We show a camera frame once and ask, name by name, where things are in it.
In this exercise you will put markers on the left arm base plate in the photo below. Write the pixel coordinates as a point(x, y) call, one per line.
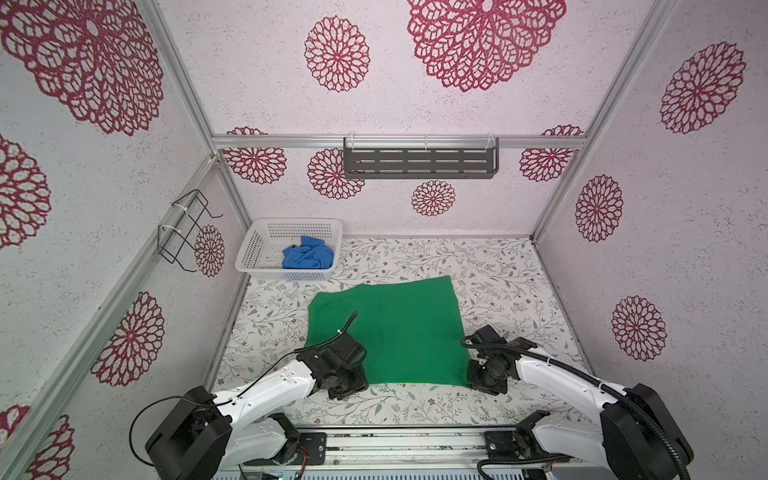
point(308, 449)

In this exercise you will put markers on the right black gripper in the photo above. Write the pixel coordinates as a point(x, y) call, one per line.
point(472, 383)

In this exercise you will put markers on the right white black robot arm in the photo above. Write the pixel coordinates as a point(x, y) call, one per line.
point(631, 432)

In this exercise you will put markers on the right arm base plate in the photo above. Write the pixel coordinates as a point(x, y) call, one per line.
point(517, 446)

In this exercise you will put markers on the grey metal wall shelf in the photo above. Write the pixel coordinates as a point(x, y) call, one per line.
point(420, 163)

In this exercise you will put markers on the blue tank top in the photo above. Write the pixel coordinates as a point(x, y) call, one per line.
point(311, 254)

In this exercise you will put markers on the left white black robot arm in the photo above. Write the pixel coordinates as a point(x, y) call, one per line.
point(206, 431)

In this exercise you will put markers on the black wire wall rack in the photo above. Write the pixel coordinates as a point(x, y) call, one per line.
point(172, 238)

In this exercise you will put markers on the white plastic basket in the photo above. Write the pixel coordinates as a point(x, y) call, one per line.
point(261, 253)

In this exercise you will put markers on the aluminium front rail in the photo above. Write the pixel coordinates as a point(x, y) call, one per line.
point(380, 447)

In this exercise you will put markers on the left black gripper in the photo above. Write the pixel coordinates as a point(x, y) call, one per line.
point(360, 382)

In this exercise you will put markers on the green tank top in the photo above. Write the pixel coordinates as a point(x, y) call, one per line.
point(411, 331)

